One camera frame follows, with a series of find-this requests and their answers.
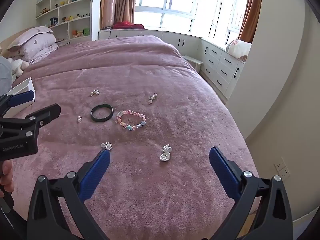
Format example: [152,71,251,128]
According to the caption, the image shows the white plush toy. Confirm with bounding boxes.
[7,57,30,77]

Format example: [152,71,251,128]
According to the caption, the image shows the white box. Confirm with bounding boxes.
[6,77,36,110]

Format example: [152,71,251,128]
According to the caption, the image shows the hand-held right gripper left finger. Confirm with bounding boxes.
[26,149,112,240]

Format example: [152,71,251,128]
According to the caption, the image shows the wooden headboard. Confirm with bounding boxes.
[0,27,33,55]

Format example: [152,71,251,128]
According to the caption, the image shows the black bangle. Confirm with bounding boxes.
[90,104,114,123]

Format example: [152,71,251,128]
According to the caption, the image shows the white wall shelf unit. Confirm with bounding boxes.
[35,0,94,43]

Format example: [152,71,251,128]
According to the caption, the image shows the pastel bead bracelet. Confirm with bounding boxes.
[115,110,147,131]

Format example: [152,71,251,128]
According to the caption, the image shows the grey garment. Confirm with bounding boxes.
[0,55,13,90]

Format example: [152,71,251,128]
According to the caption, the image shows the white wall socket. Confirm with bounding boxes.
[278,166,291,178]
[274,157,287,172]

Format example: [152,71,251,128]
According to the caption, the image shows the pink cylindrical appliance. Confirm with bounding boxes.
[104,0,117,29]

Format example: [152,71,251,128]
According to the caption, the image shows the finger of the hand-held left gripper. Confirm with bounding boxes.
[0,104,61,136]
[0,90,35,117]

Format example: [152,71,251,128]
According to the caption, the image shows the lilac pillow with dark trim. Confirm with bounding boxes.
[6,26,54,52]

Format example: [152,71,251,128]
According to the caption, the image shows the white window seat cabinets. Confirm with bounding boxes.
[98,29,246,101]

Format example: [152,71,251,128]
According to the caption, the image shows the bay window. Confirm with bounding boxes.
[134,0,250,44]

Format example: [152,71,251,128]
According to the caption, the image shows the person's left hand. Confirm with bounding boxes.
[0,160,15,198]

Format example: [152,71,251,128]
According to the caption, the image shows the lilac folded pillow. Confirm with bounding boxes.
[24,44,60,64]

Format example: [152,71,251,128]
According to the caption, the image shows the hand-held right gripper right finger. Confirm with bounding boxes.
[209,146,293,240]

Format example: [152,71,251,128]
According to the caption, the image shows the cream and brown plush cushion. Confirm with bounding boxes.
[226,39,252,62]

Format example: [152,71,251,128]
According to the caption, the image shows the lilac heart print pillow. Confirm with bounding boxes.
[15,33,57,55]

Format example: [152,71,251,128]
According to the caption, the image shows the red cloth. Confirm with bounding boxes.
[112,21,145,30]

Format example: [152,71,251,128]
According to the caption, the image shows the white step stool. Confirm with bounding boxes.
[182,55,204,74]

